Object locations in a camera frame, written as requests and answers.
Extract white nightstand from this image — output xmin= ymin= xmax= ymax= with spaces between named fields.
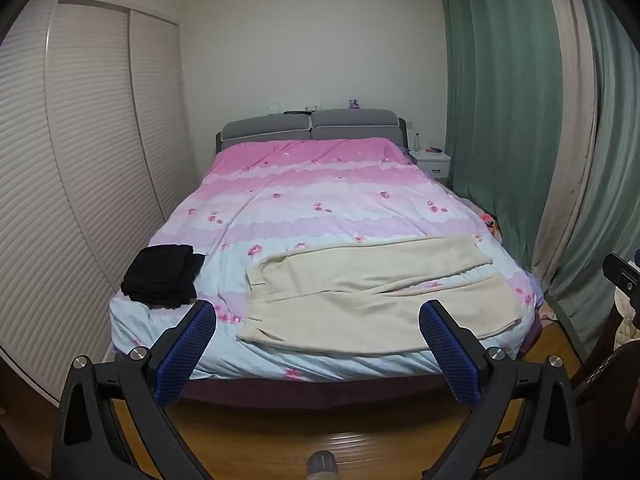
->
xmin=411 ymin=149 xmax=452 ymax=181

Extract cream quilted jacket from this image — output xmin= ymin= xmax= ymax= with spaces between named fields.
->
xmin=612 ymin=290 xmax=640 ymax=350

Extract grey upholstered bed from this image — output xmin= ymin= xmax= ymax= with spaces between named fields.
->
xmin=107 ymin=108 xmax=545 ymax=411

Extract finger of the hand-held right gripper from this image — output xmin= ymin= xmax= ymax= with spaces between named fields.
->
xmin=602 ymin=254 xmax=640 ymax=295

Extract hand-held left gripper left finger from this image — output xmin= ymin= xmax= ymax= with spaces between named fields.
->
xmin=52 ymin=300 xmax=217 ymax=480

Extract beige curtain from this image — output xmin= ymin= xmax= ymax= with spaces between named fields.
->
xmin=530 ymin=0 xmax=601 ymax=286

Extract green curtain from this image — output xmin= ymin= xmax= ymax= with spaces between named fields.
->
xmin=545 ymin=0 xmax=640 ymax=361
xmin=439 ymin=0 xmax=566 ymax=263

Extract black folded clothes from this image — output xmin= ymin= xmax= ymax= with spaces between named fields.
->
xmin=120 ymin=244 xmax=207 ymax=310

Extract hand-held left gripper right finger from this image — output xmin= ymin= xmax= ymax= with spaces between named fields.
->
xmin=418 ymin=300 xmax=585 ymax=480

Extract pink floral blanket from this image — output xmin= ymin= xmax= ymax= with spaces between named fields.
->
xmin=107 ymin=137 xmax=541 ymax=380

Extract white louvered wardrobe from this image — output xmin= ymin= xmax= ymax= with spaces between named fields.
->
xmin=0 ymin=0 xmax=201 ymax=406

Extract cream pants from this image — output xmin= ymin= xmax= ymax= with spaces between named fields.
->
xmin=235 ymin=234 xmax=523 ymax=358

